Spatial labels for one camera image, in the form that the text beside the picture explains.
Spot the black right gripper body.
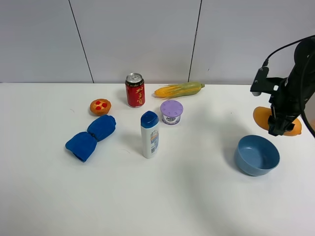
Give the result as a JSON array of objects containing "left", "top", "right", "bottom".
[{"left": 269, "top": 78, "right": 311, "bottom": 122}]

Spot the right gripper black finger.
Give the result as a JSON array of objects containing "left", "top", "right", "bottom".
[{"left": 268, "top": 115, "right": 295, "bottom": 136}]

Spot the orange mango toy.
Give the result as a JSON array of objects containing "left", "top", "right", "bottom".
[{"left": 253, "top": 107, "right": 302, "bottom": 136}]

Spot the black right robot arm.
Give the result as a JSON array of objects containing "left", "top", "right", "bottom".
[{"left": 268, "top": 37, "right": 315, "bottom": 136}]

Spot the blue bowl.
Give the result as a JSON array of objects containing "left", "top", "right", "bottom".
[{"left": 234, "top": 135, "right": 280, "bottom": 177}]

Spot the corn cob toy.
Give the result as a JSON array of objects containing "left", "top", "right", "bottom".
[{"left": 154, "top": 82, "right": 205, "bottom": 99}]

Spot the purple lidded small jar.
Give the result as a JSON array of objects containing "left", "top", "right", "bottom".
[{"left": 160, "top": 99, "right": 184, "bottom": 125}]

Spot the white bottle blue cap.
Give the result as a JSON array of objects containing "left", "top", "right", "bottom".
[{"left": 140, "top": 111, "right": 159, "bottom": 159}]

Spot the red drink can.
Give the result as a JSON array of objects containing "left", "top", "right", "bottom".
[{"left": 125, "top": 73, "right": 145, "bottom": 108}]

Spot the orange fruit tart toy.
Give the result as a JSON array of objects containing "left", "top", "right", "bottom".
[{"left": 90, "top": 99, "right": 111, "bottom": 116}]

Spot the rolled blue cloth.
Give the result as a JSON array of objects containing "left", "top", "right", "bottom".
[{"left": 65, "top": 115, "right": 116, "bottom": 162}]

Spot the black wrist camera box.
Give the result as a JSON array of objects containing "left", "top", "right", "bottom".
[{"left": 250, "top": 66, "right": 283, "bottom": 96}]

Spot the black cable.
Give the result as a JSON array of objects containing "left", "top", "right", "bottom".
[{"left": 262, "top": 35, "right": 315, "bottom": 138}]

